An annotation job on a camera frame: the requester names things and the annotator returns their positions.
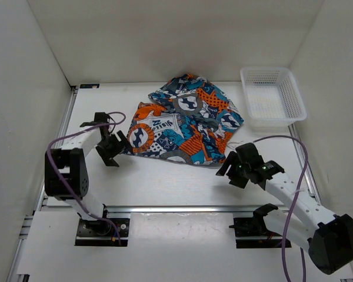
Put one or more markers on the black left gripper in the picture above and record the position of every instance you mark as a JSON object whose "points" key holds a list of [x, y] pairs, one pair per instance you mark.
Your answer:
{"points": [[106, 155]]}

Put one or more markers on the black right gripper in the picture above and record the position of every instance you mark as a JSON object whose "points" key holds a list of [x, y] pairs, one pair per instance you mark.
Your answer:
{"points": [[236, 180]]}

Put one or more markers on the colourful patterned shorts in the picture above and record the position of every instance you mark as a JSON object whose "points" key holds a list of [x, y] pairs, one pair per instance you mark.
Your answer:
{"points": [[188, 120]]}

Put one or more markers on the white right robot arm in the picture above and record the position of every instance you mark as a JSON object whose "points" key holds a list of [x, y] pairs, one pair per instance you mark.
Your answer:
{"points": [[270, 217]]}

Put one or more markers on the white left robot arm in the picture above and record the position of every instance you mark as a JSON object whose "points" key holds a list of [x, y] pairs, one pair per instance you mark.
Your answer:
{"points": [[66, 173]]}

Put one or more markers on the white perforated plastic basket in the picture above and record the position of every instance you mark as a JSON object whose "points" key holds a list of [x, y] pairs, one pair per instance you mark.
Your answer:
{"points": [[272, 97]]}

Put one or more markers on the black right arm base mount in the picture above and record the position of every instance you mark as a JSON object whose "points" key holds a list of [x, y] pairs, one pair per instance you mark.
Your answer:
{"points": [[248, 236]]}

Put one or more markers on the aluminium right frame rail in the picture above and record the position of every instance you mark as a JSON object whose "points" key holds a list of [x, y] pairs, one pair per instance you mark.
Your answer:
{"points": [[306, 152]]}

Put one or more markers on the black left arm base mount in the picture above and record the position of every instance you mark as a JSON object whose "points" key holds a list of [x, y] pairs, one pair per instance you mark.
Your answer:
{"points": [[102, 234]]}

